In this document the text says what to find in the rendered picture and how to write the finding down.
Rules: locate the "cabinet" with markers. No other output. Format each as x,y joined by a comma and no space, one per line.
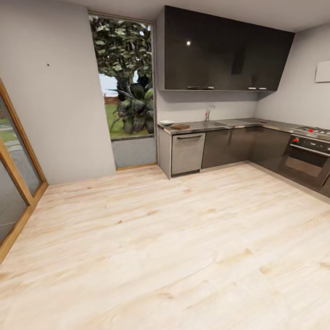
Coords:
261,58
195,51

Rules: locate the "door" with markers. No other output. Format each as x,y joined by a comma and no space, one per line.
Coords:
22,181

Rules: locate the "fixed window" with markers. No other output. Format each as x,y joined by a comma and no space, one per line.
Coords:
124,49

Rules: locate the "drop in sink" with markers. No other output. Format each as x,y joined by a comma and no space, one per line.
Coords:
224,122

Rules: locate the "dishwasher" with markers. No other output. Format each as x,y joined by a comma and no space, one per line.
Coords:
187,152

